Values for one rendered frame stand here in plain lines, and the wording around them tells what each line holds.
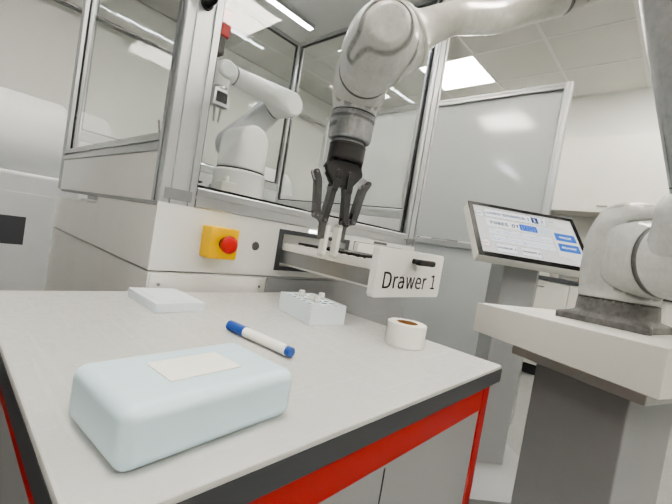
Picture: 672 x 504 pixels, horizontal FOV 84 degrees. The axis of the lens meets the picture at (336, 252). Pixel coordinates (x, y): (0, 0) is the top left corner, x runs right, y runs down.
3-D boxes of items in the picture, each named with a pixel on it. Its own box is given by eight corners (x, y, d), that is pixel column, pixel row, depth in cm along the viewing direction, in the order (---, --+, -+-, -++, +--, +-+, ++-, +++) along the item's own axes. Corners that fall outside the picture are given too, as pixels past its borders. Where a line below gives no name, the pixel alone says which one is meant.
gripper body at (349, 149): (358, 151, 82) (350, 193, 82) (323, 140, 79) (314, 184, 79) (374, 146, 75) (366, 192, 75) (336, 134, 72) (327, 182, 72)
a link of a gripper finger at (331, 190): (345, 170, 75) (338, 168, 75) (328, 224, 75) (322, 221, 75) (337, 172, 79) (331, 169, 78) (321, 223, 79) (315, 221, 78)
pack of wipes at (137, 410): (228, 378, 40) (234, 337, 40) (290, 415, 34) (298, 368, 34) (62, 417, 28) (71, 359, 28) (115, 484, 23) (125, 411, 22)
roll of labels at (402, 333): (430, 352, 65) (434, 329, 65) (394, 349, 63) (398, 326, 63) (411, 339, 72) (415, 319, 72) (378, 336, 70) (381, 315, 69)
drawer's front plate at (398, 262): (437, 297, 100) (444, 256, 99) (371, 297, 78) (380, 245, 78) (431, 295, 101) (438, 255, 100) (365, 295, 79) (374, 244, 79)
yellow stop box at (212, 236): (237, 261, 87) (242, 230, 86) (208, 258, 81) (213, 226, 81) (226, 257, 90) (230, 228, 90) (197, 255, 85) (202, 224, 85)
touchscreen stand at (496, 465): (568, 516, 147) (617, 260, 143) (459, 505, 143) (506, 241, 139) (501, 444, 197) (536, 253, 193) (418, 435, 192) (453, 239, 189)
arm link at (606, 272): (620, 300, 94) (633, 213, 94) (696, 313, 76) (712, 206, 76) (560, 291, 93) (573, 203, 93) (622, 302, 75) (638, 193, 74)
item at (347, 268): (429, 290, 100) (433, 267, 99) (371, 288, 81) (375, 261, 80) (324, 265, 127) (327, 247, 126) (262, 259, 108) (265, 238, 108)
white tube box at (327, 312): (343, 324, 75) (346, 306, 75) (308, 325, 70) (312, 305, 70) (310, 309, 85) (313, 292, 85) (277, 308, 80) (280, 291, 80)
